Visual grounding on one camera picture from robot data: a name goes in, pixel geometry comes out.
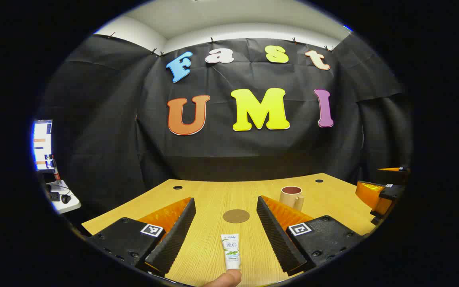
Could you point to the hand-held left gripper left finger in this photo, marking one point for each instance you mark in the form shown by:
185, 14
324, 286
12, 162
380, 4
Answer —
173, 239

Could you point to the computer monitor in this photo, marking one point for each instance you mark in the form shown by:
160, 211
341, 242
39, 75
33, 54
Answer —
43, 143

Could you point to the black backdrop cloth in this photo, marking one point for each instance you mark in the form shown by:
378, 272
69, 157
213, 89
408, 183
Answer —
253, 147

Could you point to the small red bottle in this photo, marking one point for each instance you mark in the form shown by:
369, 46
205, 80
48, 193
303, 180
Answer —
56, 171

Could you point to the white toothpaste tube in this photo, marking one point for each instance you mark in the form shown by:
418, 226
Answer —
230, 251

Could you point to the black computer mouse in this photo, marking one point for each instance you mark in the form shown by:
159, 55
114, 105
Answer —
66, 199

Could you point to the beige cup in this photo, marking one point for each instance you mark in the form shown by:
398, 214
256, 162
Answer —
290, 199

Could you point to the brown round coaster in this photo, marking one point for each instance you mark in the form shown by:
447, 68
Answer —
236, 216

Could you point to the white side table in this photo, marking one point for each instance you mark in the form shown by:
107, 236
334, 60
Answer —
68, 207

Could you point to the wooden desktop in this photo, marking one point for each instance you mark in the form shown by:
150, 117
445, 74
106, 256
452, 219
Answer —
209, 199

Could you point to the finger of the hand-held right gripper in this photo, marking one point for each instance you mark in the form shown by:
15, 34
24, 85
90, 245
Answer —
391, 193
393, 176

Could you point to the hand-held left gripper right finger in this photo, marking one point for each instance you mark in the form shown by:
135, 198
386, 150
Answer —
277, 239

